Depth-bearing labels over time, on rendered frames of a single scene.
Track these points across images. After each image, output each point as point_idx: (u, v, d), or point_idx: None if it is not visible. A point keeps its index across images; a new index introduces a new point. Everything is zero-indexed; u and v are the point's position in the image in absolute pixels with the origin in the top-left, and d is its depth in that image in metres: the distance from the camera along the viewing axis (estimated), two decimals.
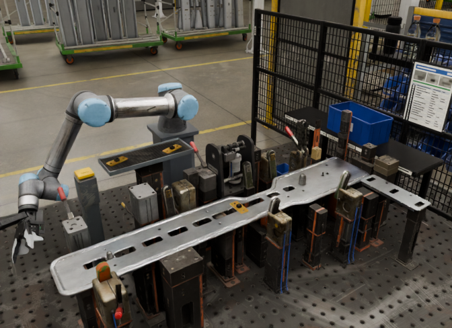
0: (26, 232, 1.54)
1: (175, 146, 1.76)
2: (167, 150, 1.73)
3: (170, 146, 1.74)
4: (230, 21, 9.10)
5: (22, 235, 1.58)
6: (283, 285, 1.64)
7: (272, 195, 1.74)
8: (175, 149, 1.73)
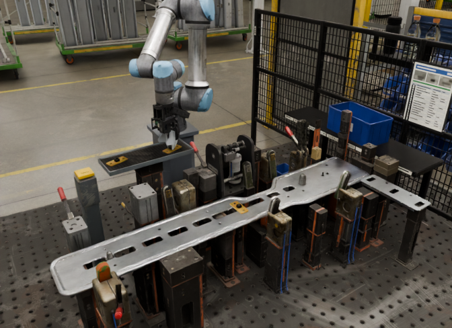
0: None
1: (175, 146, 1.76)
2: (167, 150, 1.73)
3: (170, 146, 1.74)
4: (230, 21, 9.10)
5: None
6: (283, 285, 1.64)
7: (272, 195, 1.74)
8: (175, 149, 1.73)
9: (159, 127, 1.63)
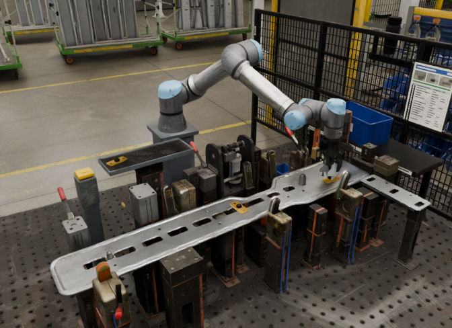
0: None
1: None
2: (327, 179, 1.82)
3: (329, 176, 1.82)
4: (230, 21, 9.10)
5: None
6: (283, 285, 1.64)
7: (272, 195, 1.74)
8: (333, 180, 1.81)
9: (323, 158, 1.73)
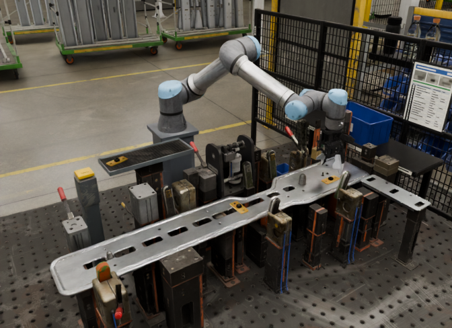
0: None
1: (333, 177, 1.85)
2: (326, 180, 1.82)
3: (329, 177, 1.83)
4: (230, 21, 9.10)
5: None
6: (283, 285, 1.64)
7: (272, 195, 1.74)
8: (333, 181, 1.82)
9: (325, 150, 1.71)
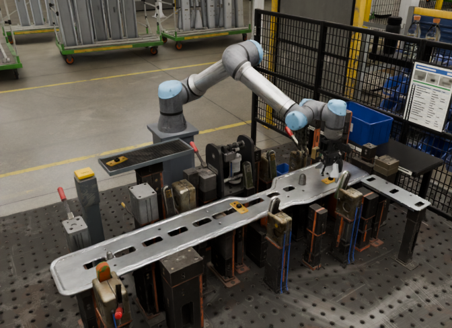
0: None
1: (333, 177, 1.85)
2: (326, 180, 1.82)
3: (329, 177, 1.83)
4: (230, 21, 9.10)
5: None
6: (283, 285, 1.64)
7: (272, 195, 1.74)
8: (333, 181, 1.82)
9: (323, 159, 1.74)
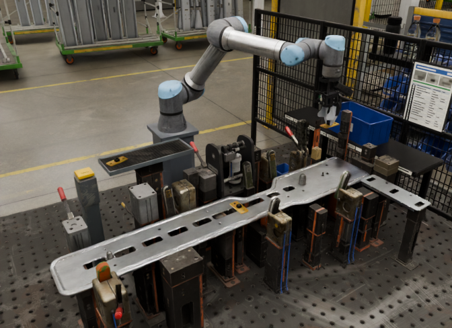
0: None
1: (332, 123, 1.76)
2: (325, 125, 1.74)
3: (328, 121, 1.75)
4: None
5: None
6: (283, 285, 1.64)
7: (272, 195, 1.74)
8: (332, 126, 1.74)
9: (322, 101, 1.65)
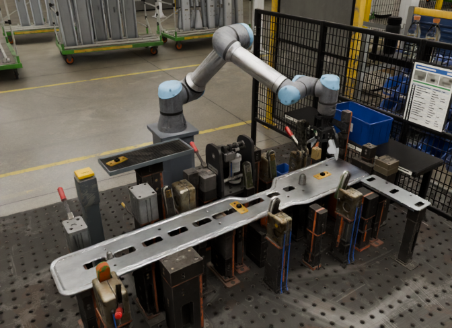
0: None
1: (325, 173, 1.88)
2: (318, 175, 1.86)
3: (321, 173, 1.86)
4: (230, 21, 9.10)
5: None
6: (283, 285, 1.64)
7: (272, 195, 1.74)
8: (325, 176, 1.85)
9: (317, 136, 1.72)
